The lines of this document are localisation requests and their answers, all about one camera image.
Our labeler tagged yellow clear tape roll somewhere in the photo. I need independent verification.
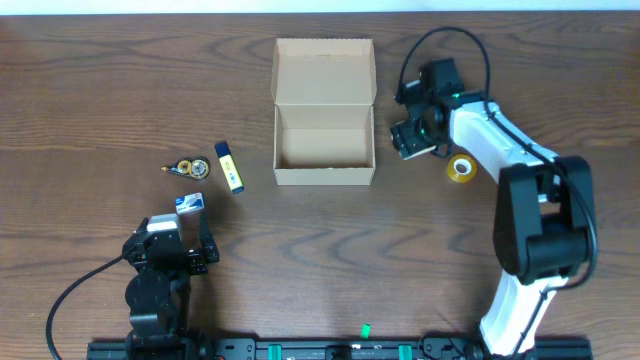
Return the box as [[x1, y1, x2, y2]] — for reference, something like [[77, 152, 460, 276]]
[[447, 154, 477, 183]]

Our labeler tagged correction tape dispenser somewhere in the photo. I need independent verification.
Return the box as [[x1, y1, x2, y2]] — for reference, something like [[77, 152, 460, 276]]
[[161, 157, 210, 180]]

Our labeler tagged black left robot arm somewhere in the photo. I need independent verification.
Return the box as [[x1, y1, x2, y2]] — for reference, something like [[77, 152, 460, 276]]
[[122, 211, 220, 342]]

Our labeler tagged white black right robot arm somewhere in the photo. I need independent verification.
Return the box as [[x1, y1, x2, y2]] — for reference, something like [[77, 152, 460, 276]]
[[391, 79, 598, 359]]

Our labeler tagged blue white staples box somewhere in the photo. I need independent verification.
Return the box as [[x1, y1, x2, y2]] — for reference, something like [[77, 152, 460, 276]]
[[174, 192, 205, 215]]

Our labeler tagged yellow highlighter blue cap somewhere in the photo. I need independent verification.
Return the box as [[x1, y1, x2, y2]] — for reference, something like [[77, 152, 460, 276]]
[[214, 141, 244, 194]]

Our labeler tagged brown cardboard box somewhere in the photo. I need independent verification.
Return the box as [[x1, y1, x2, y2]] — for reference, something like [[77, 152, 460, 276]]
[[271, 38, 377, 186]]

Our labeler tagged small green clip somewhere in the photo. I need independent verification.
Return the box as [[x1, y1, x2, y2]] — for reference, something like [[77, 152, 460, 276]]
[[360, 323, 371, 340]]

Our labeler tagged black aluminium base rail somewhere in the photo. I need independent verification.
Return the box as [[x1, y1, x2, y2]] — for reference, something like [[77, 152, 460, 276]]
[[86, 335, 594, 360]]

